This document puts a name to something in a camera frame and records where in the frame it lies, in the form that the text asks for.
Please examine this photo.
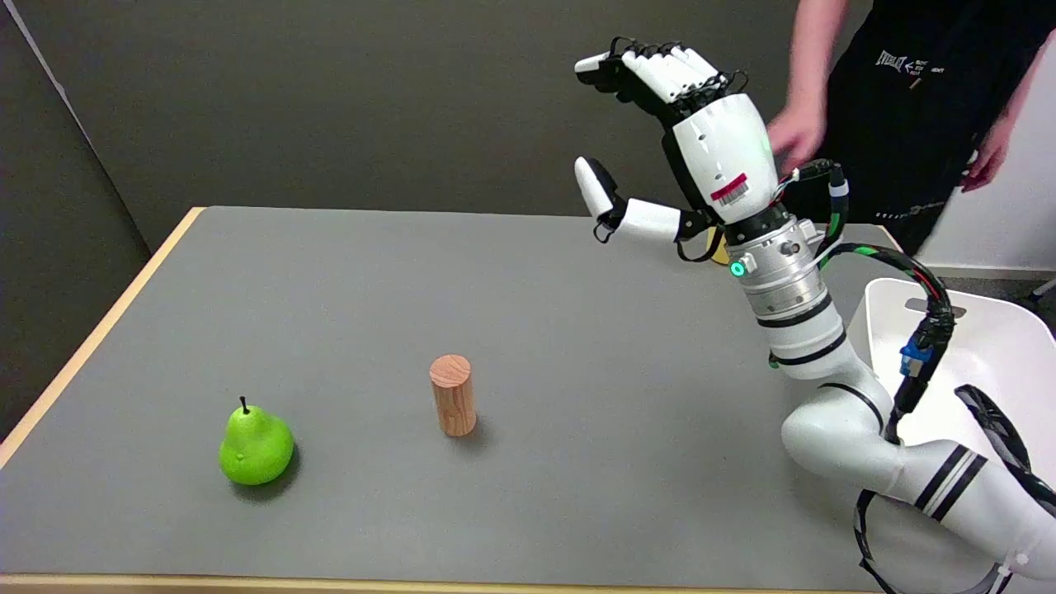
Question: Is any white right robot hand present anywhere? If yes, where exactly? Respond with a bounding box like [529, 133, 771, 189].
[574, 37, 790, 264]

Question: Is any wooden cylinder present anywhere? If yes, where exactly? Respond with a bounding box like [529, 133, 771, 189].
[429, 354, 478, 437]

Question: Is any person in black clothes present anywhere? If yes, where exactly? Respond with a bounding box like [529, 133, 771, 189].
[766, 0, 1056, 257]

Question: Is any white plastic bin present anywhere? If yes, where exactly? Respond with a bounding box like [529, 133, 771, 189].
[847, 278, 1056, 594]

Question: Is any green pear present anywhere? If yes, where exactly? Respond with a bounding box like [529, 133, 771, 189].
[219, 397, 295, 486]

